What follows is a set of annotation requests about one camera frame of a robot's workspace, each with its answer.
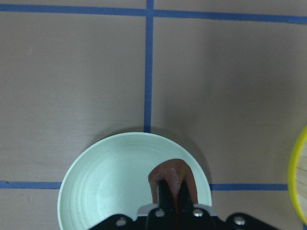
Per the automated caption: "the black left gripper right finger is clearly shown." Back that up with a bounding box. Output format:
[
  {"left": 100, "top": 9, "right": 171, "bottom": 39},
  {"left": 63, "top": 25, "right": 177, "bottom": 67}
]
[{"left": 178, "top": 181, "right": 276, "bottom": 230}]

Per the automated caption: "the light green plate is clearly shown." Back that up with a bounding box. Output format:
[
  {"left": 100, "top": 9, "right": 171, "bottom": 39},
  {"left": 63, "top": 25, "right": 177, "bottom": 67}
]
[{"left": 58, "top": 132, "right": 212, "bottom": 230}]

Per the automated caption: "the yellow bamboo steamer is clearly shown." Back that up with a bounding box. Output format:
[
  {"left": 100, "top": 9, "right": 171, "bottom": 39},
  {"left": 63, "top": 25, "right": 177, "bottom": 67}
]
[{"left": 287, "top": 127, "right": 307, "bottom": 224}]

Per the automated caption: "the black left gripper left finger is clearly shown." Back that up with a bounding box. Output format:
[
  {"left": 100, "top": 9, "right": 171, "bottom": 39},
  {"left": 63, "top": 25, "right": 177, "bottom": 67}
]
[{"left": 91, "top": 180, "right": 177, "bottom": 230}]

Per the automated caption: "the brown bun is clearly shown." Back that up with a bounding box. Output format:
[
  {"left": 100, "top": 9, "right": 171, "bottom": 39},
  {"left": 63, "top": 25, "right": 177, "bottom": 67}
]
[{"left": 148, "top": 159, "right": 198, "bottom": 230}]

